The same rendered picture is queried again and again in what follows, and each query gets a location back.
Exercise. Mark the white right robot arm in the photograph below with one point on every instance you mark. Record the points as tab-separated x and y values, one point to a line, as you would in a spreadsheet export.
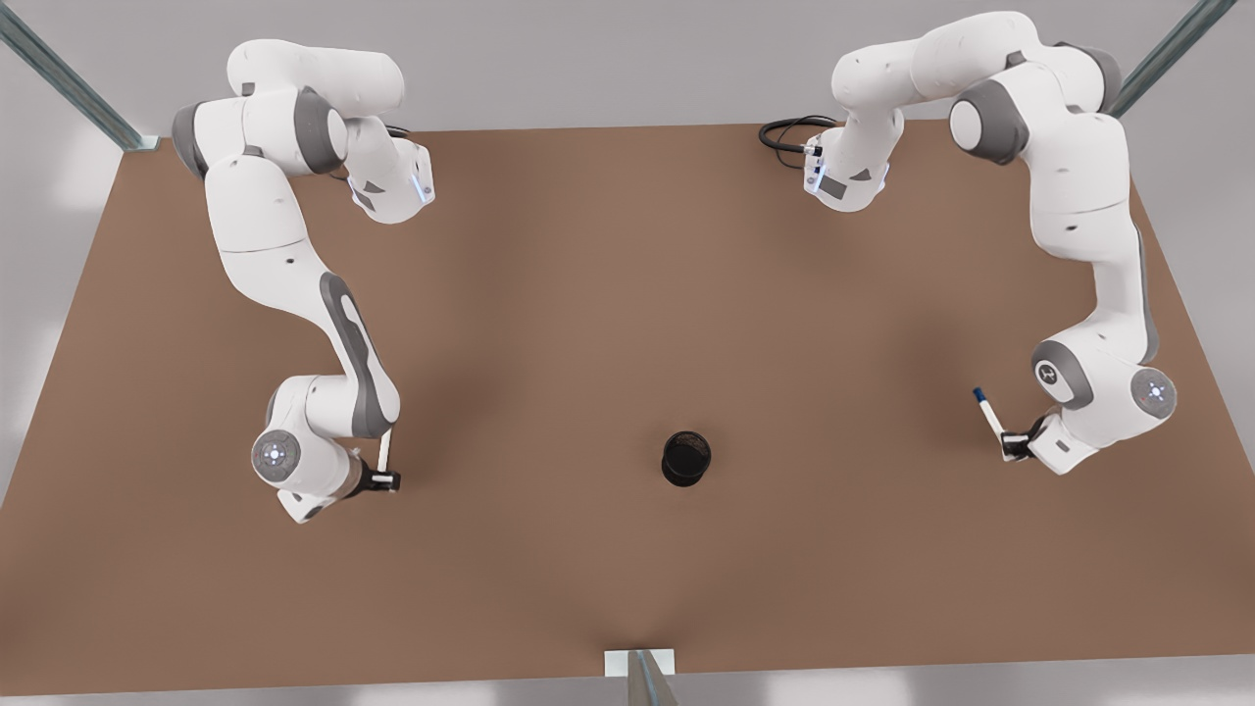
257	211

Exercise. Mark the black mesh pen holder cup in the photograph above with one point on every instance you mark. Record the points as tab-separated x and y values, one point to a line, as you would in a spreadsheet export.
686	459

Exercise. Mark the silver frame post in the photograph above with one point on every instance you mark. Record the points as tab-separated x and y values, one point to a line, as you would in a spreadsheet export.
69	83
642	677
1167	54

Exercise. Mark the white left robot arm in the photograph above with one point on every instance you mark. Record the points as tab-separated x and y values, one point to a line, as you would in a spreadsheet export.
1074	176

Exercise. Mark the white pen with blue cap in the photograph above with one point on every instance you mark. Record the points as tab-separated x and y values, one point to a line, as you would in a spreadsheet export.
990	414

